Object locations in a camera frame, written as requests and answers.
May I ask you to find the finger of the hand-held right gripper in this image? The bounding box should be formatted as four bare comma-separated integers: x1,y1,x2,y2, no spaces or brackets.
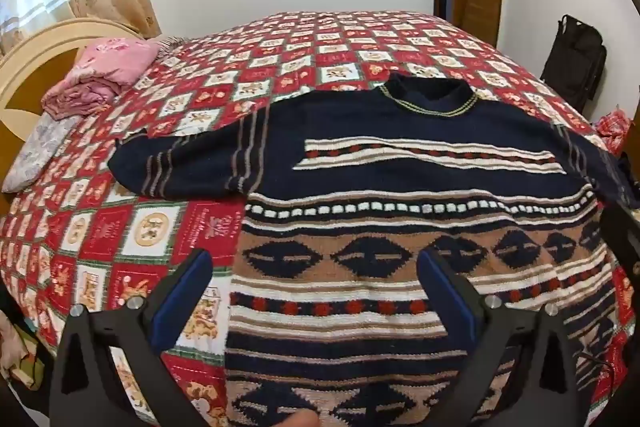
597,202,640,303

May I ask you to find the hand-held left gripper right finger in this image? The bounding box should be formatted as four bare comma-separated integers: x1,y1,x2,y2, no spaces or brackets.
417,248,596,427

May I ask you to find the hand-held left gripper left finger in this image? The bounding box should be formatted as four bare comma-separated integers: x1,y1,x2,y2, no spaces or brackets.
48,248,216,427

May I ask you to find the navy patterned knit sweater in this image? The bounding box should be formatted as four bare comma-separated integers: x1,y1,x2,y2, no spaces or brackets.
107,73,640,427

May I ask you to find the person's left hand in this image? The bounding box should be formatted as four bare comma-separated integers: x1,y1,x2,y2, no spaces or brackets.
277,408,321,427

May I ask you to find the red plaid bag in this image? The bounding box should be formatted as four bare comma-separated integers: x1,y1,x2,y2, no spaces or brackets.
594,107,632,154

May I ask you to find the black fabric bag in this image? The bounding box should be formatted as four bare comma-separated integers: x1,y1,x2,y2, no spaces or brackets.
541,14,607,112

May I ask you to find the beige cloth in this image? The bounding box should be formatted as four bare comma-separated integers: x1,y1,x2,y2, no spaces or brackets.
0,307,43,390

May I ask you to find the grey floral pillow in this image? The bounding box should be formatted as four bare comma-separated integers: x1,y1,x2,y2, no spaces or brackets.
2,112,83,194

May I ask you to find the pink folded blanket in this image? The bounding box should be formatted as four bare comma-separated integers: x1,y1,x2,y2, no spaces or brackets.
42,38,166,118

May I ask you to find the striped cloth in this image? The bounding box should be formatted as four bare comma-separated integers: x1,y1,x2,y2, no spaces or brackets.
159,35,192,54

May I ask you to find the red checked bedspread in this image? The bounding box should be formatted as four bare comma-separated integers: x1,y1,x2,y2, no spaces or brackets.
0,10,636,427

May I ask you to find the cream wooden headboard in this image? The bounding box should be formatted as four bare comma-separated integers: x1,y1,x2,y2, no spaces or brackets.
0,18,143,142

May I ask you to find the black cable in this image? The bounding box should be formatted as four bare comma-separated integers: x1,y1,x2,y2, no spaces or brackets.
575,349,627,389

